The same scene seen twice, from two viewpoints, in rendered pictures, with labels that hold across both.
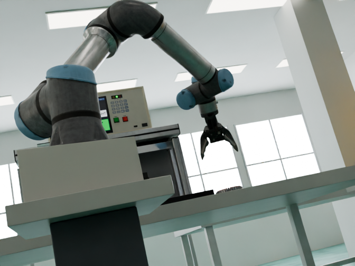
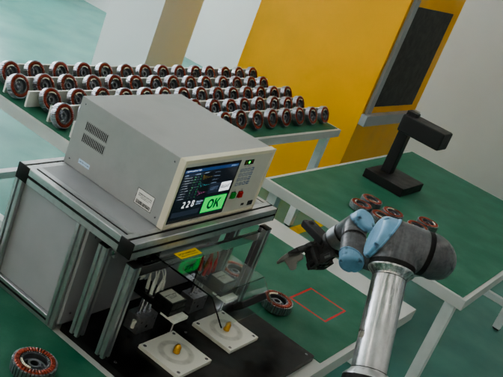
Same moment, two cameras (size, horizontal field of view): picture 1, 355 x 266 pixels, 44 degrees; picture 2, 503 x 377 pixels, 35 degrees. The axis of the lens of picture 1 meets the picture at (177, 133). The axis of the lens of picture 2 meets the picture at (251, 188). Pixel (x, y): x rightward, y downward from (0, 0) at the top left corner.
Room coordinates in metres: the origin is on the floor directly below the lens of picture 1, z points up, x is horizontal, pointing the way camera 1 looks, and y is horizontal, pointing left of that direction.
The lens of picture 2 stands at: (0.32, 1.80, 2.01)
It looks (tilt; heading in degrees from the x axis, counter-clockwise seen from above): 20 degrees down; 312
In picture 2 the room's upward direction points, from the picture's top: 22 degrees clockwise
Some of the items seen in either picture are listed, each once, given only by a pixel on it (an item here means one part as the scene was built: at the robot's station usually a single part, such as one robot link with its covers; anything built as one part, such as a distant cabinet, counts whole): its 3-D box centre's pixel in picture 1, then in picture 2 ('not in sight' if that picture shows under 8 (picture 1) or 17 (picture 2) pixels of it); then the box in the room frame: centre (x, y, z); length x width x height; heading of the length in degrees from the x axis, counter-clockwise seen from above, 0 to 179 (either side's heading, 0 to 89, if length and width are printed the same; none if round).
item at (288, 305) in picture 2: (230, 193); (276, 302); (1.79, -0.15, 0.77); 0.11 x 0.11 x 0.04
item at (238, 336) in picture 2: not in sight; (225, 330); (1.68, 0.17, 0.78); 0.15 x 0.15 x 0.01; 15
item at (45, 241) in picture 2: not in sight; (37, 251); (1.95, 0.71, 0.91); 0.28 x 0.03 x 0.32; 15
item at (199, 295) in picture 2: not in sight; (192, 299); (1.82, 0.21, 0.80); 0.07 x 0.05 x 0.06; 105
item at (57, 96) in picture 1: (71, 94); not in sight; (1.00, 0.23, 1.02); 0.13 x 0.12 x 0.14; 50
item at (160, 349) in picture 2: not in sight; (175, 354); (1.62, 0.41, 0.78); 0.15 x 0.15 x 0.01; 15
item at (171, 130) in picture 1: (99, 154); (156, 193); (1.96, 0.37, 1.09); 0.68 x 0.44 x 0.05; 105
